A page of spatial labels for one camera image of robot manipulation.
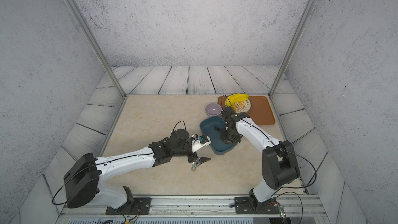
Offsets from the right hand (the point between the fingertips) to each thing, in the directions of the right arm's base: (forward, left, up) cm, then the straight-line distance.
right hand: (226, 140), depth 86 cm
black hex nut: (+14, +5, -8) cm, 17 cm away
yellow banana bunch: (+34, -8, -2) cm, 35 cm away
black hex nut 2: (+12, +3, -8) cm, 15 cm away
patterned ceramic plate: (+31, -14, -8) cm, 35 cm away
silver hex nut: (-12, +18, -9) cm, 24 cm away
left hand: (-9, +10, +7) cm, 15 cm away
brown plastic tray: (+29, -28, -11) cm, 42 cm away
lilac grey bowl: (+27, +7, -5) cm, 28 cm away
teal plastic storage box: (+14, +8, -8) cm, 18 cm away
